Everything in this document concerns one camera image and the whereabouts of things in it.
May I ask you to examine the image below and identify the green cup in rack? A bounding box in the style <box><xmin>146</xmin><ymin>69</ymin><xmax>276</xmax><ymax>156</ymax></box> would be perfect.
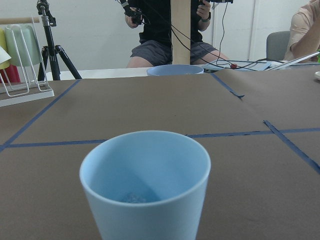
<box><xmin>4</xmin><ymin>24</ymin><xmax>41</xmax><ymax>67</ymax></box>

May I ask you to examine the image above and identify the blue bowl with fork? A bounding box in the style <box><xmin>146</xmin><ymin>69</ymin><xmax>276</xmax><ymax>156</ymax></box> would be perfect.
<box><xmin>146</xmin><ymin>64</ymin><xmax>204</xmax><ymax>76</ymax></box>

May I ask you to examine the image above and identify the wooden post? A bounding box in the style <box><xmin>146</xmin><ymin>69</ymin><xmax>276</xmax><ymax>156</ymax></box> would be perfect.
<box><xmin>170</xmin><ymin>0</ymin><xmax>191</xmax><ymax>65</ymax></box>

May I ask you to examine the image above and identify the light blue cup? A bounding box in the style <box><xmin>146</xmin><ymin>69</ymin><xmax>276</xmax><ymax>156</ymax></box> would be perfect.
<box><xmin>79</xmin><ymin>130</ymin><xmax>211</xmax><ymax>240</ymax></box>

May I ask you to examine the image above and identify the red cylinder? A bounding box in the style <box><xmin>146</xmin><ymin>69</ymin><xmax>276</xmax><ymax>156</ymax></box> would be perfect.
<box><xmin>0</xmin><ymin>65</ymin><xmax>21</xmax><ymax>83</ymax></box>

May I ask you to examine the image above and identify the person in beige shirt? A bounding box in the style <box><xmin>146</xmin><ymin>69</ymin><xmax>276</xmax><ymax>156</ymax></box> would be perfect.
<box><xmin>284</xmin><ymin>0</ymin><xmax>320</xmax><ymax>61</ymax></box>

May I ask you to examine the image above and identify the white wire cup rack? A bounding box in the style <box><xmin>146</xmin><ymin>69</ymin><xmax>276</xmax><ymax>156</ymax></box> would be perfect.
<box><xmin>0</xmin><ymin>17</ymin><xmax>55</xmax><ymax>107</ymax></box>

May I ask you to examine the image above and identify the seated operator in black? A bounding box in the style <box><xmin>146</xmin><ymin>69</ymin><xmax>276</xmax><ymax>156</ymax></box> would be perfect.
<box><xmin>124</xmin><ymin>0</ymin><xmax>227</xmax><ymax>68</ymax></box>

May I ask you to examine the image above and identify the black camera tripod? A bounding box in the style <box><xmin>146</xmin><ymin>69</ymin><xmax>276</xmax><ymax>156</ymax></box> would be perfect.
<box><xmin>36</xmin><ymin>0</ymin><xmax>82</xmax><ymax>81</ymax></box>

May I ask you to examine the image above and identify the yellow cup in rack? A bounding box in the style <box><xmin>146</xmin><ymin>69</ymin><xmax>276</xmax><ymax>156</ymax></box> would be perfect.
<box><xmin>0</xmin><ymin>28</ymin><xmax>11</xmax><ymax>70</ymax></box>

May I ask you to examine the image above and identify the grey office chair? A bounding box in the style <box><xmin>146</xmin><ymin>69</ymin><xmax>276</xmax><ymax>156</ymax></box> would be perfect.
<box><xmin>266</xmin><ymin>31</ymin><xmax>290</xmax><ymax>61</ymax></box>

